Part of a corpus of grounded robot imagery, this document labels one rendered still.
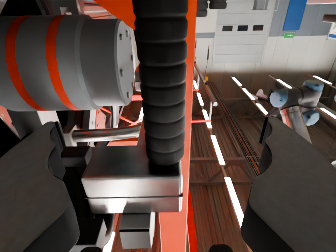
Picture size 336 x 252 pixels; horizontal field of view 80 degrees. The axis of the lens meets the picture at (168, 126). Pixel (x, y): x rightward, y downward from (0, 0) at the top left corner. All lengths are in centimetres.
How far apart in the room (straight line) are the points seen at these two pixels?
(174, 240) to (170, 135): 129
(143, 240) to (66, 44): 24
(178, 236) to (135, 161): 122
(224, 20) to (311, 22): 511
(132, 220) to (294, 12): 1497
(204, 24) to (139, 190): 1131
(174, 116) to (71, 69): 17
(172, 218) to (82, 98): 104
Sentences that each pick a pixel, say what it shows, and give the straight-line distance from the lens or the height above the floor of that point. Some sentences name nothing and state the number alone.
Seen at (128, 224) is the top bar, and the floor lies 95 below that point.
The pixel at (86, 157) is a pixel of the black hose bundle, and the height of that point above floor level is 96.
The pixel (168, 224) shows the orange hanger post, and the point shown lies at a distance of 130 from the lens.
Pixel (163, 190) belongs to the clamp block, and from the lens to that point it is 19.
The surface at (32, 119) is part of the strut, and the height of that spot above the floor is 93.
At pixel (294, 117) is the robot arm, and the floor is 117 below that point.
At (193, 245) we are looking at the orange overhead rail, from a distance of 303.
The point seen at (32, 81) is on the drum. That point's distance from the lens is 32.
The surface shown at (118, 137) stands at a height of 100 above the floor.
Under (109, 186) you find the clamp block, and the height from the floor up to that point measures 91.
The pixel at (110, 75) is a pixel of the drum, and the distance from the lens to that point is 28.
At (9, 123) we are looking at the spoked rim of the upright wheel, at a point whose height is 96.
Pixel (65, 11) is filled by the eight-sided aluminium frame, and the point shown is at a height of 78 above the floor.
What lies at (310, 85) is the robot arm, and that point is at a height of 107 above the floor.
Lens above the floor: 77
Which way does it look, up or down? 30 degrees up
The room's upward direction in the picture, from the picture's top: 179 degrees clockwise
